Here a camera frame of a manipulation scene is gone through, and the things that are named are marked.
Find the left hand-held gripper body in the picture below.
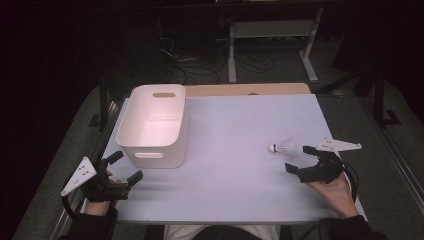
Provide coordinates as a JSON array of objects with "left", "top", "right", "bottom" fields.
[{"left": 60, "top": 156, "right": 131, "bottom": 203}]

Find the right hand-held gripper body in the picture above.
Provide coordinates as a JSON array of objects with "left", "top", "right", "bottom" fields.
[{"left": 298, "top": 137, "right": 363, "bottom": 185}]

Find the white shuttlecock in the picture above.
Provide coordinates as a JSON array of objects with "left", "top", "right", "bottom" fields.
[{"left": 268, "top": 136, "right": 298, "bottom": 158}]

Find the white plastic storage bin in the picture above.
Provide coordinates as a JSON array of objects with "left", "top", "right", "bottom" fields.
[{"left": 115, "top": 83, "right": 188, "bottom": 170}]

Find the person's right hand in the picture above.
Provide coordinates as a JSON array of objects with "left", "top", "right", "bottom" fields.
[{"left": 306, "top": 173, "right": 360, "bottom": 220}]

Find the person's left hand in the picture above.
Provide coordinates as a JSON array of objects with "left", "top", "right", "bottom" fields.
[{"left": 84, "top": 170, "right": 123, "bottom": 216}]

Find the black metal stand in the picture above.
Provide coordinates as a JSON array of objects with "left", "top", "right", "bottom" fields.
[
  {"left": 87, "top": 75, "right": 115, "bottom": 130},
  {"left": 315, "top": 61, "right": 403, "bottom": 130}
]

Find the person's torso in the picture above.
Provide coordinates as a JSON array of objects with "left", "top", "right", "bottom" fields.
[{"left": 162, "top": 224, "right": 282, "bottom": 240}]

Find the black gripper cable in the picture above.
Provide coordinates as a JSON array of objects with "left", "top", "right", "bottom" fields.
[
  {"left": 342, "top": 162, "right": 361, "bottom": 203},
  {"left": 60, "top": 194, "right": 77, "bottom": 220}
]

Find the tangle of black floor cables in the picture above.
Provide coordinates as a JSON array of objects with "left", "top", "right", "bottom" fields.
[{"left": 155, "top": 31, "right": 279, "bottom": 85}]

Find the white metal desk frame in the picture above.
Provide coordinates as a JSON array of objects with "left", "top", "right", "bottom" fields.
[{"left": 227, "top": 7, "right": 325, "bottom": 84}]

